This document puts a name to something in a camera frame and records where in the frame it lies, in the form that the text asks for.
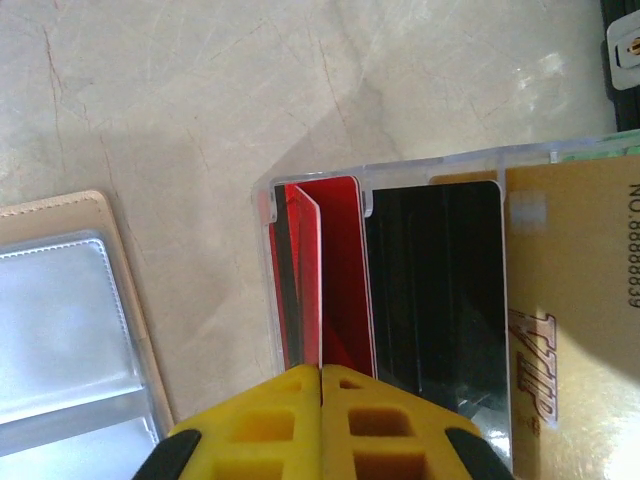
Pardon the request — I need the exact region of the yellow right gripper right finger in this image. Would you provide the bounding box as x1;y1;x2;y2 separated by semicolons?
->
321;363;517;480

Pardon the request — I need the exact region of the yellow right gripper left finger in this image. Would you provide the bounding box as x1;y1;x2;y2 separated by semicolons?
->
130;363;322;480

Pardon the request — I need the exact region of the red card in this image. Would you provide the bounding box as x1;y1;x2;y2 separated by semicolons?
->
268;175;377;382
284;183;322;371

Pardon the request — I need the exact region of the beige card holder wallet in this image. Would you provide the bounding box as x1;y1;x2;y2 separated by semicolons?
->
0;188;175;480

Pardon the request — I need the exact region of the black card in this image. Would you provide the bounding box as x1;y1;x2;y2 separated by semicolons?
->
363;179;512;471

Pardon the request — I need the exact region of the gold VIP card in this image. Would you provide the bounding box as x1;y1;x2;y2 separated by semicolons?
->
503;153;640;480

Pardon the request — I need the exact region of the black briefcase with metal latches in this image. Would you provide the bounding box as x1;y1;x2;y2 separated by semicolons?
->
598;0;640;139

